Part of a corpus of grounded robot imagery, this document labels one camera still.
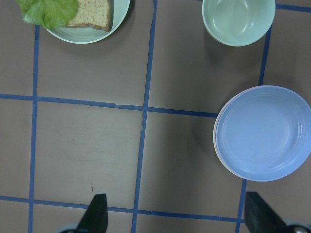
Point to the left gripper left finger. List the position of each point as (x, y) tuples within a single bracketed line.
[(95, 219)]

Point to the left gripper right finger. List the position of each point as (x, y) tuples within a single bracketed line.
[(261, 218)]

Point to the pink plate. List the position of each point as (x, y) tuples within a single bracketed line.
[(236, 134)]

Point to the blue plate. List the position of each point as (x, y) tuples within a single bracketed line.
[(285, 124)]

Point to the green plate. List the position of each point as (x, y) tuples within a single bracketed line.
[(87, 35)]

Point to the green bowl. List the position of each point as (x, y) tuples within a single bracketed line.
[(238, 23)]

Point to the brown bread slice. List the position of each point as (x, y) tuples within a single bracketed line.
[(97, 14)]

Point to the green lettuce leaf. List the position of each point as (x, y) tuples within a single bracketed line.
[(48, 13)]

